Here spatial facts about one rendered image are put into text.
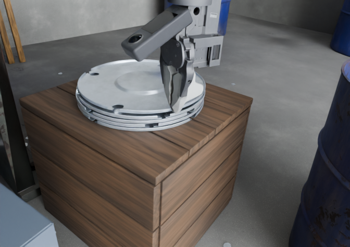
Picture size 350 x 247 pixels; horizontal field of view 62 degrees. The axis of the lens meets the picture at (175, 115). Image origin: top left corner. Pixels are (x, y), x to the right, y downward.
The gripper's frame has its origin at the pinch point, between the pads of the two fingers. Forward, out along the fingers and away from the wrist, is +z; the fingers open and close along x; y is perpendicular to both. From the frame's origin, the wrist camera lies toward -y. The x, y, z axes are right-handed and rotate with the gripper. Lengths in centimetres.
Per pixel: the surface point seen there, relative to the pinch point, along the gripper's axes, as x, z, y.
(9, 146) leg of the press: 33.2, 21.0, -28.5
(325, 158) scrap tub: -19.1, 7.4, 23.5
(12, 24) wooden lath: 155, 17, -14
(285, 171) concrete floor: 4, 40, 52
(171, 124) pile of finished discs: 1.3, 4.6, 0.8
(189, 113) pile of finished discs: 0.9, 2.9, 4.7
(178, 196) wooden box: -8.3, 14.4, -2.9
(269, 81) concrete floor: 66, 40, 110
